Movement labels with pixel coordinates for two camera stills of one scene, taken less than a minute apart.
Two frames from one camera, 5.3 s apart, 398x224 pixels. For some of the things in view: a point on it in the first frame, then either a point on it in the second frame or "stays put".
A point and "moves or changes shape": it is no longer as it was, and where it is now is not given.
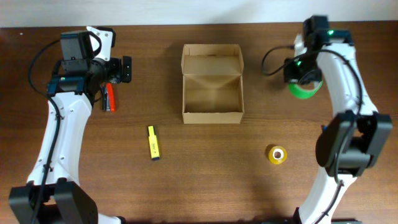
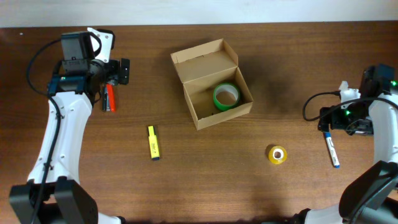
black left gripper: (115, 74) stays put
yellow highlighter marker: (155, 153) stays put
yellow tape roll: (277, 155) stays put
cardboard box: (212, 84) moves or changes shape
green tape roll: (302, 93) to (226, 96)
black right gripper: (290, 73) to (336, 123)
